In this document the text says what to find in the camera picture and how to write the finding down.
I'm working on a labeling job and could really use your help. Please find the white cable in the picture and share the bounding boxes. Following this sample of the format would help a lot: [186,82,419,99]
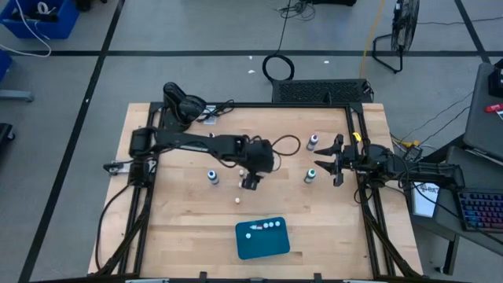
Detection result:
[0,0,58,59]

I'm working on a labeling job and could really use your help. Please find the backlit computer keyboard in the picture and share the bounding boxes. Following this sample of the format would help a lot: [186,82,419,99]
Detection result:
[457,189,503,233]

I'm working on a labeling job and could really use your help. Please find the black desktop device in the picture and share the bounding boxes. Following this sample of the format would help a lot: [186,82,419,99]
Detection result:
[488,58,503,98]

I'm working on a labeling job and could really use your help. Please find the grey keyboard desk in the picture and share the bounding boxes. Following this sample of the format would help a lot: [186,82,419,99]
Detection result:
[431,145,503,256]

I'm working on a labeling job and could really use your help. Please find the black floor fan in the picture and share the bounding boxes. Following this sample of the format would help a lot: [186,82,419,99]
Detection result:
[371,0,421,75]

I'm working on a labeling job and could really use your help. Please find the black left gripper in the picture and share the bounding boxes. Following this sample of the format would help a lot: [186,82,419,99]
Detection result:
[242,139,275,192]

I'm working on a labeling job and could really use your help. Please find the yellow hanging cable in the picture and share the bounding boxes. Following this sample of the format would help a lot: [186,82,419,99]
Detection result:
[358,0,389,79]

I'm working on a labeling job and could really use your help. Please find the tangled black cable bundle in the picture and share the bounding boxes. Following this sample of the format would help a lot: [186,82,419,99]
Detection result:
[276,0,318,23]

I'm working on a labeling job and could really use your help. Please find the black computer tower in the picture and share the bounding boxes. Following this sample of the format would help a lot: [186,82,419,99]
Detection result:
[270,78,375,105]

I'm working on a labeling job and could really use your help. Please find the teal plastic bin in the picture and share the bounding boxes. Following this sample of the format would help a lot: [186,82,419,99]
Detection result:
[234,216,292,261]

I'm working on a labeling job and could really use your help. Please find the black aluminium table frame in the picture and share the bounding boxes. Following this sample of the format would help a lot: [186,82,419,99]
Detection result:
[93,101,424,279]

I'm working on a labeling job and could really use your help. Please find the white paper sheet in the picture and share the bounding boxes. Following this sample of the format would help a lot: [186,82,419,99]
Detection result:
[411,182,442,219]

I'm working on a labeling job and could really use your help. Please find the black lamp cable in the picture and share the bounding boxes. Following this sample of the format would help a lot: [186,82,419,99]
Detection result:
[196,99,237,123]

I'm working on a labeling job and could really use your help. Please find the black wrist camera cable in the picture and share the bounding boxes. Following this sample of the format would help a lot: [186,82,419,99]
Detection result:
[270,134,302,173]

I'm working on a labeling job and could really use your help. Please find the silver mounting plate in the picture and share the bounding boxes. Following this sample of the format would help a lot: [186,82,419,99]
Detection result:
[111,160,131,175]

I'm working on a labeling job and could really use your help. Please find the dark grey desk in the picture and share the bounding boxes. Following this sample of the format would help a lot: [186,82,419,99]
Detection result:
[462,61,503,160]

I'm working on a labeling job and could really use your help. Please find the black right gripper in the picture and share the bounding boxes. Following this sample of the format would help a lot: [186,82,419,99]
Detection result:
[313,133,359,188]

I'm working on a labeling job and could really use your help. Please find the blue plastic crate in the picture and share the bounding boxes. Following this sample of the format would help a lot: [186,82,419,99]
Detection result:
[0,0,80,40]

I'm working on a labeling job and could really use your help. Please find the coiled black floor cable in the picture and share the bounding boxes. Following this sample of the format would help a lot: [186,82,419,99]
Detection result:
[261,0,296,83]

